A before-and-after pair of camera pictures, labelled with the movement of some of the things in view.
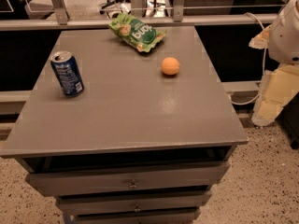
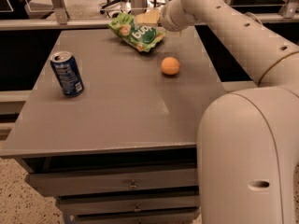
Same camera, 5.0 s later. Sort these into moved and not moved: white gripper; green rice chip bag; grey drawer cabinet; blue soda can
Moved: white gripper
Not moved: blue soda can; grey drawer cabinet; green rice chip bag
